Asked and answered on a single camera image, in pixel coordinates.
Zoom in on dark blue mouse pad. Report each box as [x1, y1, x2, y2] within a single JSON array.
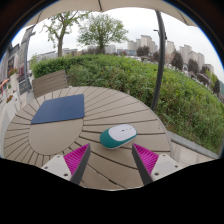
[[30, 93, 86, 125]]

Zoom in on dark curved parasol pole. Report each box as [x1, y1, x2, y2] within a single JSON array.
[[150, 10, 167, 112]]

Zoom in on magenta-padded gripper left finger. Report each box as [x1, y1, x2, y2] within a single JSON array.
[[41, 143, 92, 186]]

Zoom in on green hedge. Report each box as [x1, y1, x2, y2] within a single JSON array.
[[32, 54, 224, 154]]

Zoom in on white and teal computer mouse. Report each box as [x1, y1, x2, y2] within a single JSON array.
[[99, 123, 138, 150]]

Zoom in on group of pale apartment buildings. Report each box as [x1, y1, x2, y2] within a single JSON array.
[[126, 34, 216, 75]]

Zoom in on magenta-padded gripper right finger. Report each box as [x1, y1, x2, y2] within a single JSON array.
[[131, 143, 184, 186]]

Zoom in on beige slatted outdoor chair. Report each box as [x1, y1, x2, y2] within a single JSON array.
[[31, 69, 69, 99]]

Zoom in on round leafy green tree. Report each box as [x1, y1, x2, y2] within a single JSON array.
[[77, 13, 129, 54]]

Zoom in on tall grey sign pillar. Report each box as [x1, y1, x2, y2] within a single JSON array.
[[19, 25, 37, 96]]

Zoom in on tall tree with bare trunk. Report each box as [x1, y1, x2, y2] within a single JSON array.
[[41, 10, 91, 58]]

